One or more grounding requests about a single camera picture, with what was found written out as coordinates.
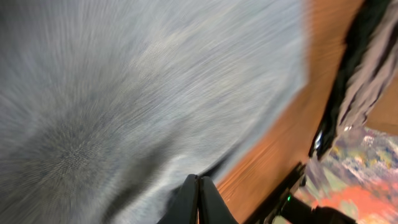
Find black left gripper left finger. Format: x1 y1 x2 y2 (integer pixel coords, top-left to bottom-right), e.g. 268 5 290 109
158 174 199 224

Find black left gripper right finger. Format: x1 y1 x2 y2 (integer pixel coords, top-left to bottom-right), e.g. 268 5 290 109
198 177 238 224

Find light blue denim jeans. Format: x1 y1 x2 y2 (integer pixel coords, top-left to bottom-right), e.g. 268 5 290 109
1 0 306 223

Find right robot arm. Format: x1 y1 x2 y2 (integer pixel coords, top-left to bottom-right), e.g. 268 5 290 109
279 194 357 224

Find black garment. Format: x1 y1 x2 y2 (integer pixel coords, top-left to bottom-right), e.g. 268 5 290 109
308 1 391 159

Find grey trousers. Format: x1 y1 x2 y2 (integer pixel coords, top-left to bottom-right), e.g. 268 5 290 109
336 1 397 133

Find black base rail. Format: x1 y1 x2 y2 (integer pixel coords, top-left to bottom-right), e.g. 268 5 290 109
243 162 306 224

